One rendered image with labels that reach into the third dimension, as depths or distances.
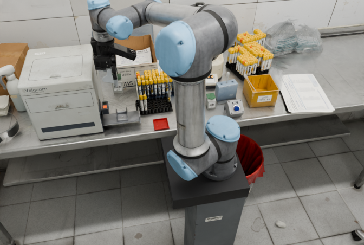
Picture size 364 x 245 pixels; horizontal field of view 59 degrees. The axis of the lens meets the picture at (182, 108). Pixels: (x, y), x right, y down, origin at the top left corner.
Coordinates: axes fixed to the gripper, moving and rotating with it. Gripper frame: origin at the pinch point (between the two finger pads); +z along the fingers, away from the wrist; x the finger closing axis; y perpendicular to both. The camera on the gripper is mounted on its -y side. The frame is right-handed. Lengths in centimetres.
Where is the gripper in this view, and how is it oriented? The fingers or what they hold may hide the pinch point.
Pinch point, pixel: (117, 81)
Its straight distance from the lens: 134.8
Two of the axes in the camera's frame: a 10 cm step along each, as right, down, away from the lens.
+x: 1.7, 6.6, -7.3
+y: -9.9, 1.1, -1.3
